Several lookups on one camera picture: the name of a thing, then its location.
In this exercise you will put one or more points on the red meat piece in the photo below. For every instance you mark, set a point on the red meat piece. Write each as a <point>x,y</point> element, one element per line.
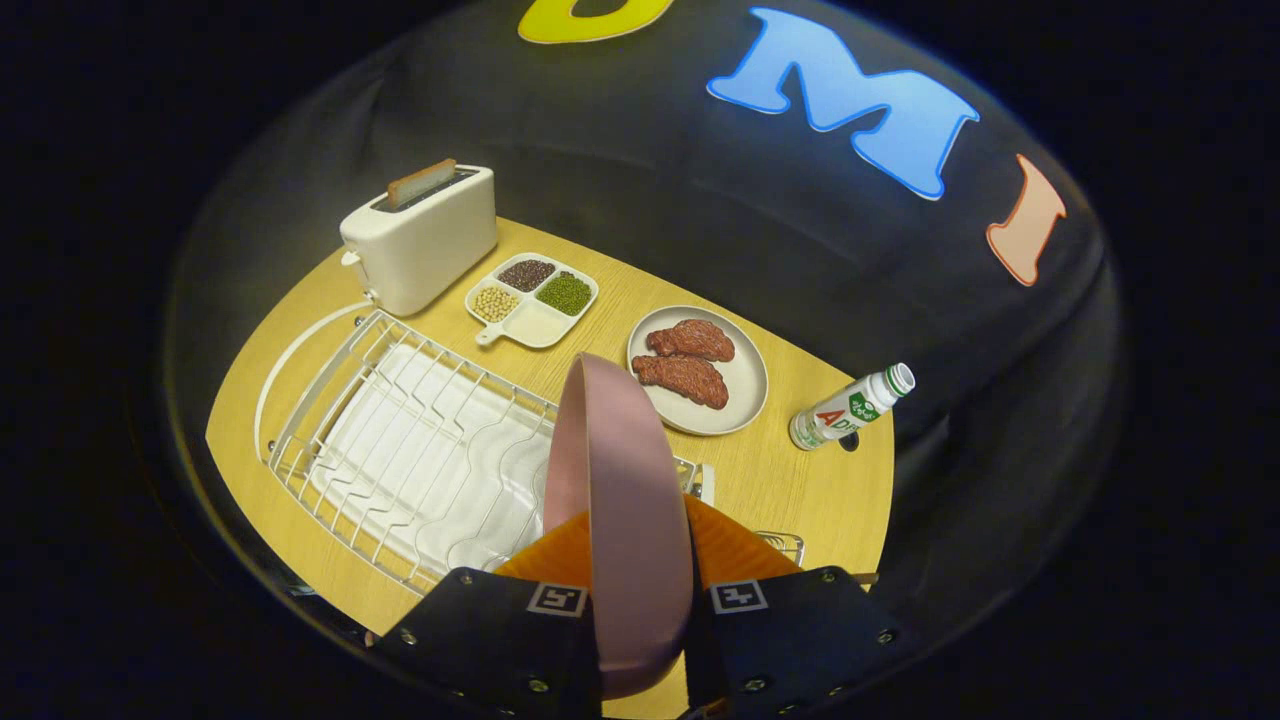
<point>692,340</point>
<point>685,380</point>

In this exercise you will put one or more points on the brown bread slice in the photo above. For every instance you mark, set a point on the brown bread slice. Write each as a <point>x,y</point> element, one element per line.
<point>422,182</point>

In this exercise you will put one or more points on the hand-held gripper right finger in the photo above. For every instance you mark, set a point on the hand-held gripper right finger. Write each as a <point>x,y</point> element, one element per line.
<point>790,630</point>

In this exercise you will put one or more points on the grey round plate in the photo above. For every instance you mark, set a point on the grey round plate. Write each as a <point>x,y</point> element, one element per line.
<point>745,390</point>

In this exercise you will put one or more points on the white drink bottle green label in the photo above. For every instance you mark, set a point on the white drink bottle green label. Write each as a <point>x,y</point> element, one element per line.
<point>845,410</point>

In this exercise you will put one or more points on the white divided bean dish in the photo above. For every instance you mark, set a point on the white divided bean dish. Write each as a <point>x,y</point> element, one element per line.
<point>540,325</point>

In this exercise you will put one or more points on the white toaster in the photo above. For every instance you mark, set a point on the white toaster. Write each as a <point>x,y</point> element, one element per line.
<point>420,250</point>

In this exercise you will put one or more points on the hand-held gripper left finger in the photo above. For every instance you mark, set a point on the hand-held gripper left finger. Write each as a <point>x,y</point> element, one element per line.
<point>480,630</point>

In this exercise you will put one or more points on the pink plate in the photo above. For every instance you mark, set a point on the pink plate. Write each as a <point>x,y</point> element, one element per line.
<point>625,500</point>

